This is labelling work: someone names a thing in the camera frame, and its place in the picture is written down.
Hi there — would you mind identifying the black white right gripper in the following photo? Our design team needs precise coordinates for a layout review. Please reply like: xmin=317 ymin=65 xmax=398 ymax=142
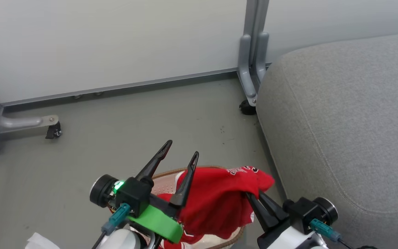
xmin=245 ymin=190 xmax=339 ymax=249

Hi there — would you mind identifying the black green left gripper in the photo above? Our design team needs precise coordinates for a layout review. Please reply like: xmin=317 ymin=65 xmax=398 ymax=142
xmin=89 ymin=140 xmax=200 ymax=243

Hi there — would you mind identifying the red sports jersey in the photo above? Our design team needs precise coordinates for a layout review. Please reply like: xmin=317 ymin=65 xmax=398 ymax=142
xmin=157 ymin=165 xmax=276 ymax=249

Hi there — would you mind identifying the woven laundry basket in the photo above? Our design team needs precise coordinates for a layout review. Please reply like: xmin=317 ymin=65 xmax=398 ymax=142
xmin=146 ymin=165 xmax=247 ymax=249

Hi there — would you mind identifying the black caster wheel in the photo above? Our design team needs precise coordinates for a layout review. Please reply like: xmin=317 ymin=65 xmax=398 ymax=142
xmin=45 ymin=121 xmax=62 ymax=140
xmin=239 ymin=99 xmax=257 ymax=116

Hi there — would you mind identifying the grey fabric sofa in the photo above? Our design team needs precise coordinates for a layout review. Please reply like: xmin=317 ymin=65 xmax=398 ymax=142
xmin=256 ymin=32 xmax=398 ymax=249

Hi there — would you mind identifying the white crumpled cloth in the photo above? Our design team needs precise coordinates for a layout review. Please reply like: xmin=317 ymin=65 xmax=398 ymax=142
xmin=25 ymin=232 xmax=60 ymax=249

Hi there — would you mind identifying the grey metal partition foot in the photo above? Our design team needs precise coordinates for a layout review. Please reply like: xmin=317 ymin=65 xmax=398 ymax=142
xmin=0 ymin=77 xmax=61 ymax=136

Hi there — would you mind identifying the right gripper teal plug cable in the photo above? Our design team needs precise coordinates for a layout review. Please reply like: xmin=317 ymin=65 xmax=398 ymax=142
xmin=309 ymin=218 xmax=357 ymax=249

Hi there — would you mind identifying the gripper teal plug cable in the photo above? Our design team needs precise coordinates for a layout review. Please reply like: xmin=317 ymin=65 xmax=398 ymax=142
xmin=91 ymin=203 xmax=131 ymax=249
xmin=309 ymin=218 xmax=357 ymax=249

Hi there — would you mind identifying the left gripper teal plug cable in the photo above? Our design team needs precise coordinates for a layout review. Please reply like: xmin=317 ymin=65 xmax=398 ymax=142
xmin=91 ymin=203 xmax=131 ymax=249

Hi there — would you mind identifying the grey partition bottom rail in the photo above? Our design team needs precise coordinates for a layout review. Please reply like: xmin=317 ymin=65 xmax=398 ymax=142
xmin=0 ymin=67 xmax=241 ymax=108

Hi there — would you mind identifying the grey metal partition post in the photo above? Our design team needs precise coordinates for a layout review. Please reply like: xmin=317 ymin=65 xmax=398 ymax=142
xmin=237 ymin=0 xmax=271 ymax=107

